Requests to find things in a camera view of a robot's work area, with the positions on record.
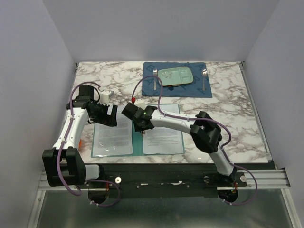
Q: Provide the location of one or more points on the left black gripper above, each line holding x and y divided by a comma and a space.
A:
107, 119

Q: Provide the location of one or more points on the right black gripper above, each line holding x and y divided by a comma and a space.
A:
138, 128

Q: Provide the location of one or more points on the teal file folder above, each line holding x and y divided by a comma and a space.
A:
137, 142

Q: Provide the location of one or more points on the white printed paper sheets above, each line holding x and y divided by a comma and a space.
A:
161, 140

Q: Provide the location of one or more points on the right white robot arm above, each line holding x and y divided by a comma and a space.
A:
209, 136

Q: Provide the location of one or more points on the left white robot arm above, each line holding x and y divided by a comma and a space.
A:
63, 163

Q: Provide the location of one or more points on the printed sheet in folder pocket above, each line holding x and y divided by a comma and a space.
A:
113, 141

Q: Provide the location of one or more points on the silver fork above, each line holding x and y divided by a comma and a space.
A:
155, 71

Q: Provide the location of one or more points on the light green divided plate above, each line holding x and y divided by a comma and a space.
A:
175, 76

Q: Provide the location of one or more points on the blue cloth placemat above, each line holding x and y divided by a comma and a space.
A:
193, 89

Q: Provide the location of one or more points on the silver spoon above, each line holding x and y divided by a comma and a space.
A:
204, 75

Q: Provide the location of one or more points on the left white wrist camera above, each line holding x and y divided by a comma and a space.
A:
105, 96

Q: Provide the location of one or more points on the black mounting base plate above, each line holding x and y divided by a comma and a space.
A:
122, 181

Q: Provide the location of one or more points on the aluminium frame rail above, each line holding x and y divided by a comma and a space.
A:
272, 208

